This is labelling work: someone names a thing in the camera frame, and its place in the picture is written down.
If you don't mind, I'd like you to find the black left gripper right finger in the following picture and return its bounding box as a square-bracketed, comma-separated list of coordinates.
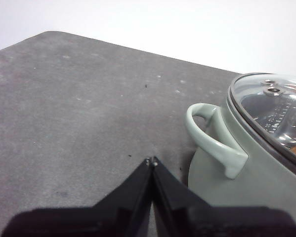
[152, 156, 296, 237]

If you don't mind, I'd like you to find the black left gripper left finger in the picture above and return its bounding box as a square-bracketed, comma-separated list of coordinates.
[0, 157, 154, 237]

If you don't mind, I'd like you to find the glass lid with green knob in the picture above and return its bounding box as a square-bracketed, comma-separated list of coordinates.
[226, 73, 296, 183]

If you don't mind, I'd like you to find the pale green electric steamer pot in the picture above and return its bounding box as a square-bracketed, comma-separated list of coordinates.
[186, 103, 296, 237]

